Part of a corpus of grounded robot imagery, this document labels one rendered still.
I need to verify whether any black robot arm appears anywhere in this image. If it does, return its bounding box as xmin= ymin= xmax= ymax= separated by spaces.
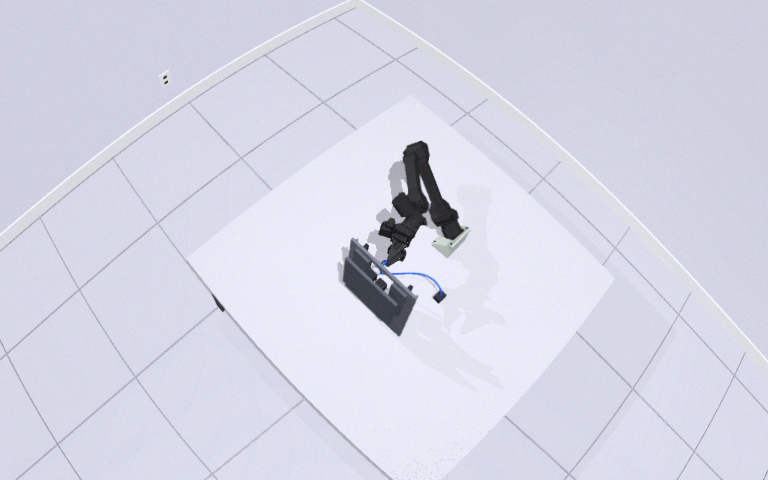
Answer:
xmin=378 ymin=141 xmax=465 ymax=240

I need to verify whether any blue cable plug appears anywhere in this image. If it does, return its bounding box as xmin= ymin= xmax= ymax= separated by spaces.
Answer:
xmin=373 ymin=260 xmax=442 ymax=296

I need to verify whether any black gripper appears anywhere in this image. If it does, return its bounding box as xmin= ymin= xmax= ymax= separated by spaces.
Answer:
xmin=385 ymin=221 xmax=418 ymax=267

